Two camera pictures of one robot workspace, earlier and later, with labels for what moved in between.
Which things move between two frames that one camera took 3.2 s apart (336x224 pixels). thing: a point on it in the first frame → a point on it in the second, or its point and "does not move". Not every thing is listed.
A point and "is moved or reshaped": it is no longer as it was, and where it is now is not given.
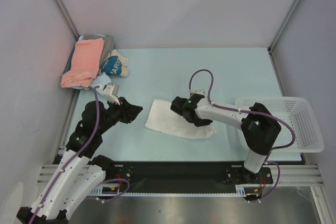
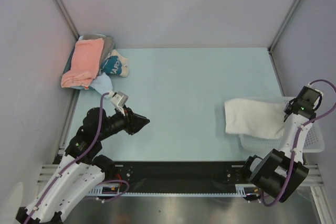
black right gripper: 179,106 → 289,107
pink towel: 85,63 does not move
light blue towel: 103,78 does not move
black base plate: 185,177 does not move
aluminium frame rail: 293,176 does not move
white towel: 161,117 is moved or reshaped
